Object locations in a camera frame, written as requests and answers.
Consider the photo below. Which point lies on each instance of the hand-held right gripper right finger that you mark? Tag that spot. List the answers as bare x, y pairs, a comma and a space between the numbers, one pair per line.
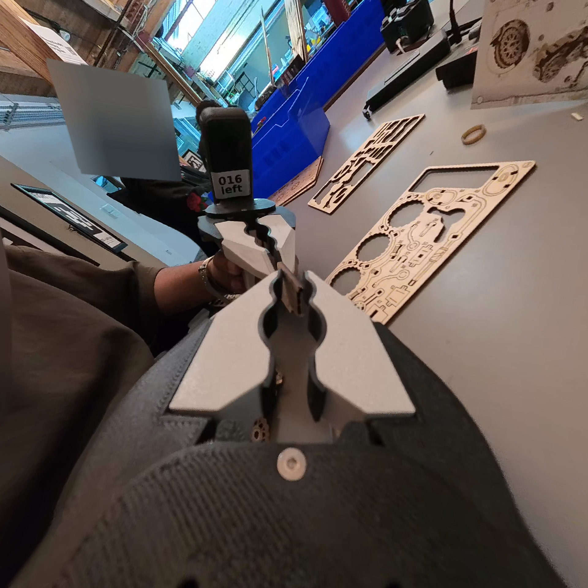
358, 367

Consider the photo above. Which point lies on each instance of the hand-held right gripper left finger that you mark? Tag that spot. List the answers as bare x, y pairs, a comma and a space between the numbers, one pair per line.
220, 367

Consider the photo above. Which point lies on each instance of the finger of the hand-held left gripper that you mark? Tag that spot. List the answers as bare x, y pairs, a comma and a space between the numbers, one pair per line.
243, 246
285, 243

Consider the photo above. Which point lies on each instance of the small slotted wooden puzzle panel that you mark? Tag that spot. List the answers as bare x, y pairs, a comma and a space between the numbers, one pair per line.
290, 294

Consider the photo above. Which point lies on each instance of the grey desk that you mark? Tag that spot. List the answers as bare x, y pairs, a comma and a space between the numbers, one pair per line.
505, 321

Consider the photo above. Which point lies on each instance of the person's left hand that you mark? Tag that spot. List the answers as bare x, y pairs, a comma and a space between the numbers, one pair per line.
227, 273

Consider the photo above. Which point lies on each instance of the dark engraved wooden sheet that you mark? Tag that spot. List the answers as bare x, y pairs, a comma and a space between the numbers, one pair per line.
298, 181

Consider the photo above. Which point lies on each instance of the partly built wooden model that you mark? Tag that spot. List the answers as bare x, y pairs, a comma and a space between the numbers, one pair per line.
259, 430

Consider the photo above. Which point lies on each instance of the plywood board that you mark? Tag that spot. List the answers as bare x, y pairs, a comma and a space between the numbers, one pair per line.
296, 27

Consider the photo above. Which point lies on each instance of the person's olive shirt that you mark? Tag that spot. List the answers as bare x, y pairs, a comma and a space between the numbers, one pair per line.
69, 344

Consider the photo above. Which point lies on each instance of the long blue plastic bin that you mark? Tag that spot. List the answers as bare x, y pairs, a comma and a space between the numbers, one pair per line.
349, 41

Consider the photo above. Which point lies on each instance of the black framed sign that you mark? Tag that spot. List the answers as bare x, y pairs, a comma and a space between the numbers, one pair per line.
69, 216

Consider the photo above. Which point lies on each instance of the wooden puzzle sheet round holes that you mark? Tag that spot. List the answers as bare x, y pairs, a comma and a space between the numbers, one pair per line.
464, 229

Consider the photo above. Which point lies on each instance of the dark red box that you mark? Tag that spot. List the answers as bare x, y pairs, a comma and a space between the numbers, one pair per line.
341, 7

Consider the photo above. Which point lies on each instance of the white paper sign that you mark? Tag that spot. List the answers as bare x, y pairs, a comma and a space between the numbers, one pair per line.
57, 43

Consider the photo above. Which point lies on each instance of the metal railing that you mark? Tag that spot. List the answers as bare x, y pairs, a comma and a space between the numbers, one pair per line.
27, 115

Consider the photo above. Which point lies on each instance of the black battery charger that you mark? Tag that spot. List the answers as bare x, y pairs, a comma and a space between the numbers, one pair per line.
409, 23

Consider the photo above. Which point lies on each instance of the wooden beam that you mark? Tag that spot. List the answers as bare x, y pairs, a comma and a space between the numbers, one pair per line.
23, 41

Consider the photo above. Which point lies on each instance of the small black box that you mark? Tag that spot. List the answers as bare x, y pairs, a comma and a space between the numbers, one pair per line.
459, 69

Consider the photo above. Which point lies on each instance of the black stand with flat base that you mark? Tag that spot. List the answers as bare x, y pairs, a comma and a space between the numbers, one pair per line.
454, 23

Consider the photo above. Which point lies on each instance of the printed instruction booklet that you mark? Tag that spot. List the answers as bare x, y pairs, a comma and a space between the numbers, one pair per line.
528, 46

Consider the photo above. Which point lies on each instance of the emptied wooden puzzle sheet frame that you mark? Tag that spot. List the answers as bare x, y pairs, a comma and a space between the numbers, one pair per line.
321, 206

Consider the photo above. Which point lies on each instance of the blue plastic bin notched wall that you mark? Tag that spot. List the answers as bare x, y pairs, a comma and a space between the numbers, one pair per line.
294, 138

